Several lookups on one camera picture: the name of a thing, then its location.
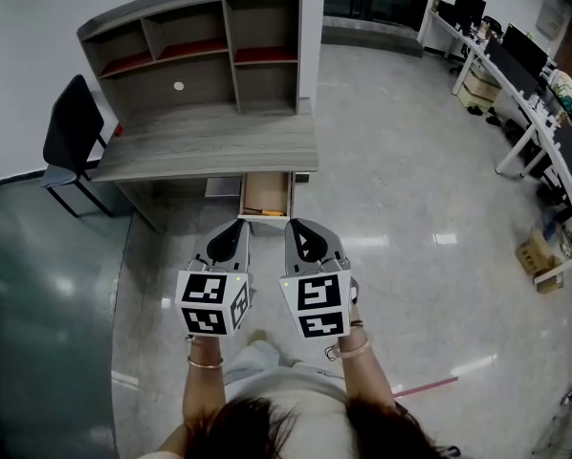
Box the plain cardboard box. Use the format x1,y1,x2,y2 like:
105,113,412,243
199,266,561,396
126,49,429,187
537,268,564,295

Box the long white office desk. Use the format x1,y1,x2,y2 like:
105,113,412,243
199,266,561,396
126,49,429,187
417,7,572,286

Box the printed cardboard box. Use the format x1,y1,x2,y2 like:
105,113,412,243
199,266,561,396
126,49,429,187
515,229,553,276

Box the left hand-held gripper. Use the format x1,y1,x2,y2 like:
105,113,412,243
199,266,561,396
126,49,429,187
174,218,256,338

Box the person's left forearm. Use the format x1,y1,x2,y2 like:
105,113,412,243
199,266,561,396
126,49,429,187
182,335,228,430

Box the stack of pale cartons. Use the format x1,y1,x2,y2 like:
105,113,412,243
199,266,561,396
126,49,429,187
457,62,502,109

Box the patterned white cloth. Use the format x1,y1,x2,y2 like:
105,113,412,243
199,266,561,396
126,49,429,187
548,69,572,114

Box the wooden desk drawer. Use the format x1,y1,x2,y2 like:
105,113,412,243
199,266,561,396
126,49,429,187
237,172,297,231

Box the black chair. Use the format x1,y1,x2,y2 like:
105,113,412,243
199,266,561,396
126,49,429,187
40,74,115,219

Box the grey door step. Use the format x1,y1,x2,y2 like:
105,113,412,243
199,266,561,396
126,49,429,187
321,24,424,59

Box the person's white shirt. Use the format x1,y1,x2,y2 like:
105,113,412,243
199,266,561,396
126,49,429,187
137,363,363,459

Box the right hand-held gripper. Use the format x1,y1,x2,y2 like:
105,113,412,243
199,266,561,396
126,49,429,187
278,218,362,339

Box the white wall panel box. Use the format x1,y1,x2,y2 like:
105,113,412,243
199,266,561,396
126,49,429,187
536,1,567,38

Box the thin gold bracelet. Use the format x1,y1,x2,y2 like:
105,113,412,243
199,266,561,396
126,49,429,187
186,355,225,370

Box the pale pink bangle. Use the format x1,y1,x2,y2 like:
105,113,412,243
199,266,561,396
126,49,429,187
336,335,373,360

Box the person's light grey trousers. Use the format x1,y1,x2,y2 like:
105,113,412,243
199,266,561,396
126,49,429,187
223,339,306,378

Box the grey wooden shelf hutch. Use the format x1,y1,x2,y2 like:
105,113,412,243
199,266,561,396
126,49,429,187
77,0,302,128

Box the black computer monitor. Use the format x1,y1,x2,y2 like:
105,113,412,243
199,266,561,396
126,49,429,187
500,22,549,80
452,0,487,31

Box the person's right forearm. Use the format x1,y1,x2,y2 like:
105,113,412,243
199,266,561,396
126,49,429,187
336,303,397,411

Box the red floor tape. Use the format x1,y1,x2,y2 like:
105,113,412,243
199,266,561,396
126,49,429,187
391,375,459,397

